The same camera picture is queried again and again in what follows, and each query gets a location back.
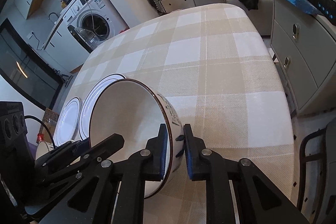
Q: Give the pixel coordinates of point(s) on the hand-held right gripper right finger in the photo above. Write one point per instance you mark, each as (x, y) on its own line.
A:
(189, 155)

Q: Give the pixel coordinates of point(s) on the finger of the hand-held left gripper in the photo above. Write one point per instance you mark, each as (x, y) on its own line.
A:
(105, 146)
(60, 153)

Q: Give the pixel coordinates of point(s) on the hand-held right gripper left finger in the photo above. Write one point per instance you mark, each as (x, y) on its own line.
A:
(164, 140)

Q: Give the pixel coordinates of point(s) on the white bowl blue leaf pattern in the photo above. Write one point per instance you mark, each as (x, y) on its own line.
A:
(43, 149)
(126, 119)

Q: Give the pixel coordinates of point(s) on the white plate with dark rim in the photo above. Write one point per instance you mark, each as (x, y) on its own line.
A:
(90, 106)
(68, 121)

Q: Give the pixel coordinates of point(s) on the beige checked tablecloth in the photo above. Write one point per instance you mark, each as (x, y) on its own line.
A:
(210, 69)

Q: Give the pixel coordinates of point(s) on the black framed glass door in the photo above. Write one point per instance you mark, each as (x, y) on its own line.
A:
(26, 74)

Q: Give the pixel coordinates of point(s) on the white base cabinets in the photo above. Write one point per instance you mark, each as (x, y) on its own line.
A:
(68, 56)

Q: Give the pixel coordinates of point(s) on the black metal chair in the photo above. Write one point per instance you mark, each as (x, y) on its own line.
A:
(304, 150)

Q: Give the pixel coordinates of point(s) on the white washing machine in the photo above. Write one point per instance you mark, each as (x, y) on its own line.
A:
(89, 11)

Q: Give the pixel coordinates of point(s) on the kitchen faucet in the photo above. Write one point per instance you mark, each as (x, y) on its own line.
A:
(53, 16)

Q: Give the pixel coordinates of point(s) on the grey side cabinet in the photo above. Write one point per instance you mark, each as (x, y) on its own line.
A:
(302, 56)

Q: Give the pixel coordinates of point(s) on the black box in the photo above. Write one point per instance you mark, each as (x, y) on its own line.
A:
(319, 1)

